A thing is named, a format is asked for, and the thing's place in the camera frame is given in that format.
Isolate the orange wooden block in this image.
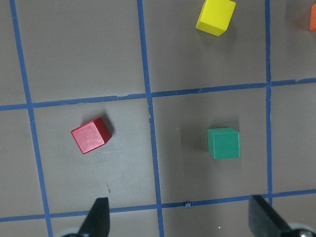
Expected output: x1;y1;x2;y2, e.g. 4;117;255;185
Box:
309;3;316;32

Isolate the green wooden block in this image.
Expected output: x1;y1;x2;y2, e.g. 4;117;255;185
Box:
207;127;240;159

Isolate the red wooden block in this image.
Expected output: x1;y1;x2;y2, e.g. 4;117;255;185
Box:
71;118;112;154

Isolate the yellow wooden block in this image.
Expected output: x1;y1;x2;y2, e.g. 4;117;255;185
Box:
196;0;236;37

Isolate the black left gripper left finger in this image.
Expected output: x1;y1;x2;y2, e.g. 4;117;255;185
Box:
78;197;110;235

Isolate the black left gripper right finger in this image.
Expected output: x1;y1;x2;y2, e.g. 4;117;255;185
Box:
248;195;295;237

